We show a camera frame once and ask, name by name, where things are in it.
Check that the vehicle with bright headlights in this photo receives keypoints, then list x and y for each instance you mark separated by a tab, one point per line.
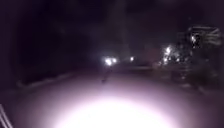
109	61

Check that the roadside bushes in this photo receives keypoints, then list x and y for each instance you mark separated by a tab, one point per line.
196	60

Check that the grey asphalt road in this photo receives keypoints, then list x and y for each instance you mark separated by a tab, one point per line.
113	90

